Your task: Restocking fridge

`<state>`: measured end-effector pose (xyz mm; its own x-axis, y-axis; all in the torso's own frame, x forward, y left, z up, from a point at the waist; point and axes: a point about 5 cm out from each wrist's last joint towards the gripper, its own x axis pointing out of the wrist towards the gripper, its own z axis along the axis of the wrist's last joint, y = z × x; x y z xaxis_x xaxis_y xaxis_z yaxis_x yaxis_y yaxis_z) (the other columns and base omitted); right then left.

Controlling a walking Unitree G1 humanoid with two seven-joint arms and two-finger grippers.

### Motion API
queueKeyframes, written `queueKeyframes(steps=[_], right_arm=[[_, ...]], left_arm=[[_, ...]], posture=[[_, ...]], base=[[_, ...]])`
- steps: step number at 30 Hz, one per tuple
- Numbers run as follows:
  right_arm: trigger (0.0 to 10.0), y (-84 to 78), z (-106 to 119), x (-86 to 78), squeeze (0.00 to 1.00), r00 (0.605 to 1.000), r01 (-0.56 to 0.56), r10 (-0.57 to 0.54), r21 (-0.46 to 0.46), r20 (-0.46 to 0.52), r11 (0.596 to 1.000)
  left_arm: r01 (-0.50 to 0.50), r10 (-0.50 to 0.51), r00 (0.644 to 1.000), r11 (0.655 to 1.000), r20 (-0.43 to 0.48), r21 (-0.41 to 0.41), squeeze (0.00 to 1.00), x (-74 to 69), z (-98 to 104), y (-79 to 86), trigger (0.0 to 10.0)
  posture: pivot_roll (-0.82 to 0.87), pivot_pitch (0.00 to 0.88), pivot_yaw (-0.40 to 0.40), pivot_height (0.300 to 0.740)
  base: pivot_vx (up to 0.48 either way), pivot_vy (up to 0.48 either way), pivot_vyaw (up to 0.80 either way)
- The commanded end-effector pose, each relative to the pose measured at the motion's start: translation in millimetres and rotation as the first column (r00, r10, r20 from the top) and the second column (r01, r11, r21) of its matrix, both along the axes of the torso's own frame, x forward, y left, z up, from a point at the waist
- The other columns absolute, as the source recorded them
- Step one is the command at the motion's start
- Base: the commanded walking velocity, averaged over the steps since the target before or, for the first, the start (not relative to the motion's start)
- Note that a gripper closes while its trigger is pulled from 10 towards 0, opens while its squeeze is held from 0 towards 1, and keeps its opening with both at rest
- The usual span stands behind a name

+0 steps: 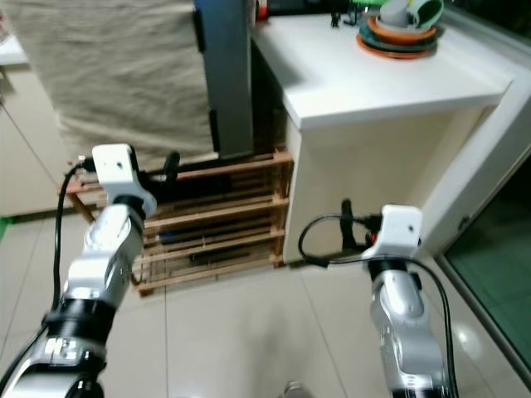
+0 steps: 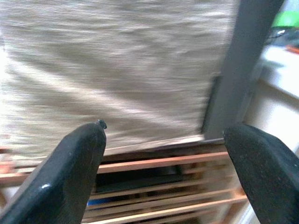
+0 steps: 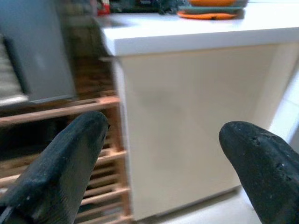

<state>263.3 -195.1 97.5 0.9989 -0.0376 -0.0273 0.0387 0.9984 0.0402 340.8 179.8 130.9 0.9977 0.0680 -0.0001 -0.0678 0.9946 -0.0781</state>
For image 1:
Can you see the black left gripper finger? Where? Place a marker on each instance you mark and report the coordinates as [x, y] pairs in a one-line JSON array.
[[172, 166]]

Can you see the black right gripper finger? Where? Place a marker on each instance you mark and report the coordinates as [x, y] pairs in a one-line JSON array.
[[347, 222]]

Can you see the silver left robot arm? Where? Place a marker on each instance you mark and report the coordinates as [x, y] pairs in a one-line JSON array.
[[99, 265]]

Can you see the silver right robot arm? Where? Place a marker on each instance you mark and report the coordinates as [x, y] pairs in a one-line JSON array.
[[402, 307]]

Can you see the beige fridge cover cloth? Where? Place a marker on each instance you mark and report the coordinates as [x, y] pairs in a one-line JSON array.
[[116, 75]]

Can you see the grey mini fridge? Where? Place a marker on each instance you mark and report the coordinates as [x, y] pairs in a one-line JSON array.
[[228, 75]]

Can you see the wooden slatted rack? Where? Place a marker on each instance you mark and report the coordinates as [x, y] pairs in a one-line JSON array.
[[216, 240]]

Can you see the green cutting board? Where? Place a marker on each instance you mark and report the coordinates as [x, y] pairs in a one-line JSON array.
[[3, 228]]

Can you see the beige kitchen cabinet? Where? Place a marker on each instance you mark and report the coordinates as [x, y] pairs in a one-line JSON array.
[[29, 141]]

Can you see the white counter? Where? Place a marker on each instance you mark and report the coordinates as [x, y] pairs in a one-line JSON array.
[[365, 91]]

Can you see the glass sliding door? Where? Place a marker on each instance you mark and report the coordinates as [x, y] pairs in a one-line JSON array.
[[498, 274]]

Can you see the orange plate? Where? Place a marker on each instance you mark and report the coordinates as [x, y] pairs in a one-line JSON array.
[[390, 55]]

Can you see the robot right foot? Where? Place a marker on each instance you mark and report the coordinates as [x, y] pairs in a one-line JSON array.
[[294, 390]]

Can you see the orange bowl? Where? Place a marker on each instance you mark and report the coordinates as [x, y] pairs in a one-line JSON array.
[[390, 33]]

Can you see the dark green bowl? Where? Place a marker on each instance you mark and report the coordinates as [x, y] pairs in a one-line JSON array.
[[423, 41]]

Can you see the grey cup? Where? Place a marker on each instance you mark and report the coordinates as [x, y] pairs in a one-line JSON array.
[[394, 10]]

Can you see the green mug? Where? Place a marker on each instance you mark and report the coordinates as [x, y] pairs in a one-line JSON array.
[[431, 10]]

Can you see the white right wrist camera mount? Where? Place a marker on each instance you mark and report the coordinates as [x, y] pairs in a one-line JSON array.
[[398, 228]]

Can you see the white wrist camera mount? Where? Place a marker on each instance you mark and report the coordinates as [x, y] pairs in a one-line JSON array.
[[398, 228], [116, 170]]

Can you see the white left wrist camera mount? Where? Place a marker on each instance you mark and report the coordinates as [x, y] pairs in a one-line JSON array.
[[116, 170]]

